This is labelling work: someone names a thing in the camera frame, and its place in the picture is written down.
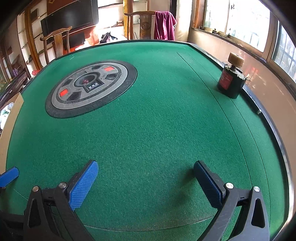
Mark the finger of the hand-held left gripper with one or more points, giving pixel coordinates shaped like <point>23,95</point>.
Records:
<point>9,176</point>

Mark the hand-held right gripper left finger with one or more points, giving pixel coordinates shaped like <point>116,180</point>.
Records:
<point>83,185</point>

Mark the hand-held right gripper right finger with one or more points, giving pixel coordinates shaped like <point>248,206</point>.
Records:
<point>209,187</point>

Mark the cardboard box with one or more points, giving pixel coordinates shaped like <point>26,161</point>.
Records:
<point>11,120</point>

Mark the round grey table control panel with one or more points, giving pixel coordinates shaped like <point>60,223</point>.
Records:
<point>69,102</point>

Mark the dark red small bottle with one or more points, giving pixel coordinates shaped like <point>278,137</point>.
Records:
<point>227,81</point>

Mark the dark clothes pile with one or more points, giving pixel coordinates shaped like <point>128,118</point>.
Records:
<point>108,38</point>

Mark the maroon cloth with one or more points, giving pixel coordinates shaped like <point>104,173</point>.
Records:
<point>164,25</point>

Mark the black flat television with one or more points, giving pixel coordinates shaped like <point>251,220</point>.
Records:
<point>69,16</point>

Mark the window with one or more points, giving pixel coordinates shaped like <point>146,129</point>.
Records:
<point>245,20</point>

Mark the wooden chair with carved back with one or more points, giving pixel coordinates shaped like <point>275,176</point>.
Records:
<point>144,25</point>

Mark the wooden wall shelf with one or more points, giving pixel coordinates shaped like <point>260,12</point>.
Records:
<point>30,34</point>

